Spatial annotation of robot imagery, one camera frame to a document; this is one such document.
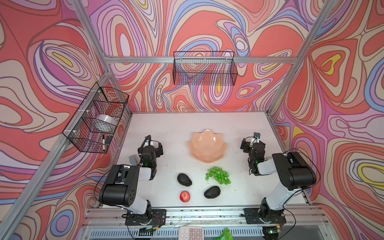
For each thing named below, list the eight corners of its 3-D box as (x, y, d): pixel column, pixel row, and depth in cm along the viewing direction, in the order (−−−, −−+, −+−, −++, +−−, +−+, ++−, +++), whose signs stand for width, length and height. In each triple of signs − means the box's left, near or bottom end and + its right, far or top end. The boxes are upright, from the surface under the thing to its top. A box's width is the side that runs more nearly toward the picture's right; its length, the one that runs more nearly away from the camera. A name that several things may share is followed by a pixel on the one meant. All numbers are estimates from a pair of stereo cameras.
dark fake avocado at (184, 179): (176, 180, 87) (175, 177, 83) (181, 174, 89) (181, 171, 86) (187, 190, 83) (186, 187, 80) (192, 183, 86) (192, 180, 82)
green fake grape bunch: (205, 179, 87) (205, 175, 83) (208, 168, 92) (209, 164, 87) (228, 187, 84) (230, 184, 80) (230, 176, 88) (232, 172, 84)
